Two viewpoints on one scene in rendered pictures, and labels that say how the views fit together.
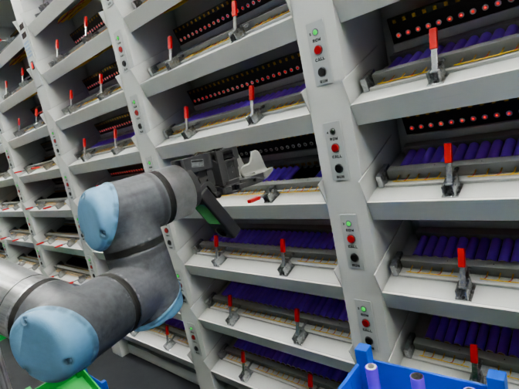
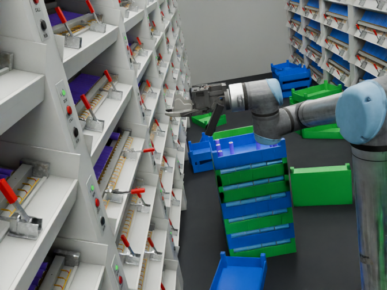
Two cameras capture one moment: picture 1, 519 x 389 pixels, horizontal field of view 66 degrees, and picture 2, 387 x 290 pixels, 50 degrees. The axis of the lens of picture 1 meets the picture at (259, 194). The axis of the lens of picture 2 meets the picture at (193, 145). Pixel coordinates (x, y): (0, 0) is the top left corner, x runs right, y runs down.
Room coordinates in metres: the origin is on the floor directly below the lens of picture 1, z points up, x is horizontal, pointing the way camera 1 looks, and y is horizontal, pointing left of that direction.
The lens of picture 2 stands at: (1.63, 1.04, 1.23)
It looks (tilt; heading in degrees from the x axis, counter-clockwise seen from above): 22 degrees down; 230
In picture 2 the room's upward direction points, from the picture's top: 11 degrees counter-clockwise
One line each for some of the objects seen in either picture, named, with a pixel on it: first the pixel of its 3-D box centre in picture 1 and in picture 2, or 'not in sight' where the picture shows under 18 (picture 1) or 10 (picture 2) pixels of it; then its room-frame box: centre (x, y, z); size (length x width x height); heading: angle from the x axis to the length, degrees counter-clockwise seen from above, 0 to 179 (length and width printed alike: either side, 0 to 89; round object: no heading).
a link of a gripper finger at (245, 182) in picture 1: (243, 181); not in sight; (0.75, 0.02, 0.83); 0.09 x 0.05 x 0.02; 127
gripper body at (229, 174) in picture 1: (208, 177); (209, 99); (0.72, 0.08, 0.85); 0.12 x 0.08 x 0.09; 135
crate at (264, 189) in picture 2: not in sight; (250, 178); (0.40, -0.08, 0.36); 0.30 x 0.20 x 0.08; 139
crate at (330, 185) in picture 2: not in sight; (321, 184); (-0.08, -0.04, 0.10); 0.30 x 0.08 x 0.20; 125
